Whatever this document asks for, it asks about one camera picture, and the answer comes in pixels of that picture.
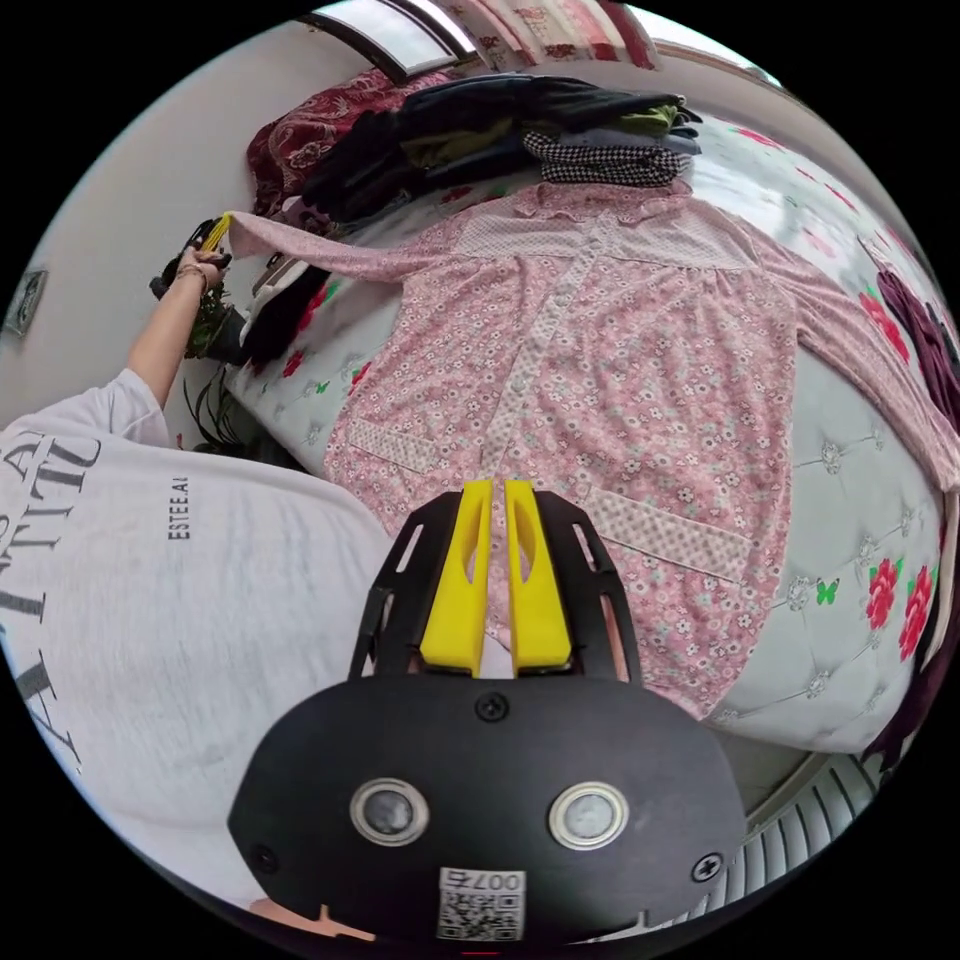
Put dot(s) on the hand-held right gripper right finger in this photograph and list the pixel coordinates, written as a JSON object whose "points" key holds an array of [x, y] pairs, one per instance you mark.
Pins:
{"points": [[538, 600]]}

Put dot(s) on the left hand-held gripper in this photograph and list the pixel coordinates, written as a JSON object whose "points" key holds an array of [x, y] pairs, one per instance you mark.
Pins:
{"points": [[201, 236]]}

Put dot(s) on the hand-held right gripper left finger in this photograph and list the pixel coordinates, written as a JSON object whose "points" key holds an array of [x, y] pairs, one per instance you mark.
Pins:
{"points": [[456, 592]]}

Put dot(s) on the pink floral jacket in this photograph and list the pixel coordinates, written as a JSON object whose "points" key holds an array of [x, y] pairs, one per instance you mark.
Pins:
{"points": [[637, 375]]}

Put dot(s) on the person's left forearm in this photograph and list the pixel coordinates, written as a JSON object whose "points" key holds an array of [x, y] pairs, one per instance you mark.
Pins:
{"points": [[161, 322]]}

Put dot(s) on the bed with floral quilt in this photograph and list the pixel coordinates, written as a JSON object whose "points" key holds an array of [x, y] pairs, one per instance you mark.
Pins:
{"points": [[840, 525]]}

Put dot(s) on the red floral curtain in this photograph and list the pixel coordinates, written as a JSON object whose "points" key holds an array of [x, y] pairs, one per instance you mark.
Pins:
{"points": [[555, 30]]}

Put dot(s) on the person's left hand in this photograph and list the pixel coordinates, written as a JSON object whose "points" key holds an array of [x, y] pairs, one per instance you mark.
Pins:
{"points": [[195, 266]]}

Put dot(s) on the person's right hand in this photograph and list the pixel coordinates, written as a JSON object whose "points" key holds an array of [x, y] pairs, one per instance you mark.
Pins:
{"points": [[300, 919]]}

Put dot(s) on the green potted plant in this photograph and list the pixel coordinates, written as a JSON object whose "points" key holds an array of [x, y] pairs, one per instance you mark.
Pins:
{"points": [[214, 322]]}

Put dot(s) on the black garment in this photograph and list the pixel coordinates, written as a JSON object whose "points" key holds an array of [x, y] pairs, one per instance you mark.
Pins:
{"points": [[285, 315]]}

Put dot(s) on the dark red patterned cushion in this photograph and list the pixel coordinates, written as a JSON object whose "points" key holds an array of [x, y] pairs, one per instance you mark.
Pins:
{"points": [[300, 142]]}

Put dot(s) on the window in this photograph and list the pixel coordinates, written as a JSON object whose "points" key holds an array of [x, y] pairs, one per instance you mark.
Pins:
{"points": [[397, 37]]}

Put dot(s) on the person's body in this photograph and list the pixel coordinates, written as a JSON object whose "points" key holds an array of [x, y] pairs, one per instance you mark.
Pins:
{"points": [[165, 600]]}

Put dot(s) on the pile of clothes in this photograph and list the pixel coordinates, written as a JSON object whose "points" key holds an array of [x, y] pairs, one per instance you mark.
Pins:
{"points": [[517, 139]]}

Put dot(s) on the dark purple garment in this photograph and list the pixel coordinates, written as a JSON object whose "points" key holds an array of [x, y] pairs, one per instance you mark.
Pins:
{"points": [[926, 345]]}

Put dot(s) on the framed wall picture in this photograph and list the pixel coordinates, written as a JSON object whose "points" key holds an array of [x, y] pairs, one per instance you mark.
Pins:
{"points": [[25, 301]]}

